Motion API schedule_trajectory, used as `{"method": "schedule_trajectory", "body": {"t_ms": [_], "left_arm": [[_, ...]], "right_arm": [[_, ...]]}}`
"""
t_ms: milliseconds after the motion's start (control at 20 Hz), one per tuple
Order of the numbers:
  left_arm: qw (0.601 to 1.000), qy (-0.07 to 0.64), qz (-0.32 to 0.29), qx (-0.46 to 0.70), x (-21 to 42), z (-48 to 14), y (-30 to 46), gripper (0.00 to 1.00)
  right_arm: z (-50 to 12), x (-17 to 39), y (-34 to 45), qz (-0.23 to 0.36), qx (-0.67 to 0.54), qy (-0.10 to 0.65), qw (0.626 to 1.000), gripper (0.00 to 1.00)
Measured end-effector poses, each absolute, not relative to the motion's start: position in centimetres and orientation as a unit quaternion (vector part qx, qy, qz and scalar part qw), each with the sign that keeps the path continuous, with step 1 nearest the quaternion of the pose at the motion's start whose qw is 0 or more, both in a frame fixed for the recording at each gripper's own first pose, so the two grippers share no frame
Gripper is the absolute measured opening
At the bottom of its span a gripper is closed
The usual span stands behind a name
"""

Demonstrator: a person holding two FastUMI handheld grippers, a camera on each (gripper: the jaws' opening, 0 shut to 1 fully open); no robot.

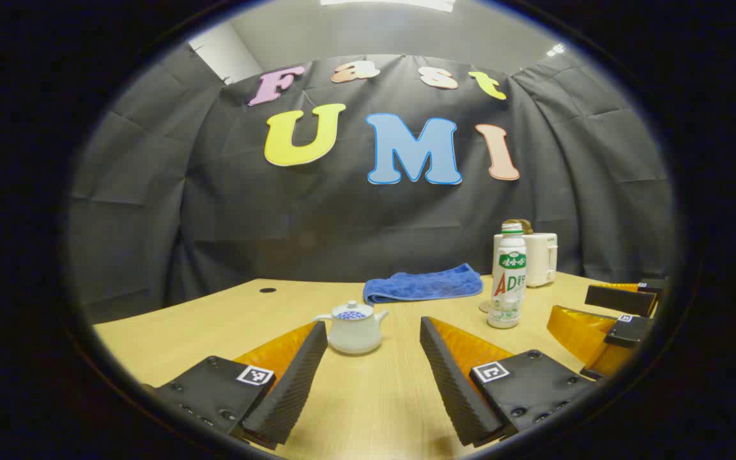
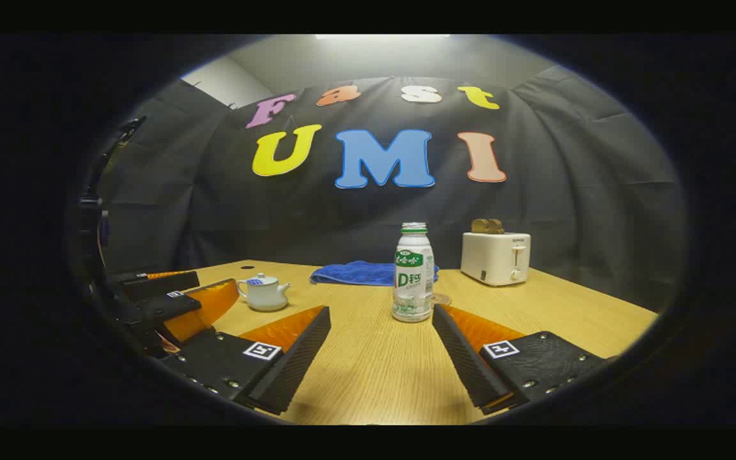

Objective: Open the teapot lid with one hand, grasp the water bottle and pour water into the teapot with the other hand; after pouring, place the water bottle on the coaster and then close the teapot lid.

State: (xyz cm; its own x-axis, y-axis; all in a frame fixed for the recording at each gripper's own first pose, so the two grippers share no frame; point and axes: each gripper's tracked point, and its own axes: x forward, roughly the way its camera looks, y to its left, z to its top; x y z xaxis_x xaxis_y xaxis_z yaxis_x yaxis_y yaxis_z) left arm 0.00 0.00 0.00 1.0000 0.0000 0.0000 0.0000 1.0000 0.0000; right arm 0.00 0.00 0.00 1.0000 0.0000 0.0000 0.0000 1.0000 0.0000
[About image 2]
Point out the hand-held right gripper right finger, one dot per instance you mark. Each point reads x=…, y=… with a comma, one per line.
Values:
x=464, y=364

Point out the white plastic water bottle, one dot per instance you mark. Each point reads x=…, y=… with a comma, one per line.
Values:
x=413, y=281

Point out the white toaster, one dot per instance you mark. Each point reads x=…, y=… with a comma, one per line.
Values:
x=492, y=259

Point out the blue towel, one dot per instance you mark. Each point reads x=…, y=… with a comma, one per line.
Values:
x=361, y=273

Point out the white ceramic teacup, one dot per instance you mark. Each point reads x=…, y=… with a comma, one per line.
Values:
x=266, y=297

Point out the white teacup lid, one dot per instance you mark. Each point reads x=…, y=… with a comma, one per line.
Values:
x=262, y=280

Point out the round wooden coaster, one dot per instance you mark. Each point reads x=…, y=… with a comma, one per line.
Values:
x=442, y=299

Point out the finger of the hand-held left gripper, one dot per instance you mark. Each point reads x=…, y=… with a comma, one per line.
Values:
x=163, y=284
x=163, y=308

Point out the black backdrop cloth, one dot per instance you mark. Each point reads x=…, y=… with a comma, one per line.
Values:
x=585, y=191

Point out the brown bread slices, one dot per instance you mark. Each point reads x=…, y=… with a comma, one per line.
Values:
x=487, y=226

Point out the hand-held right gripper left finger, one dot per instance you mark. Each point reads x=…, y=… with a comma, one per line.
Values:
x=298, y=364

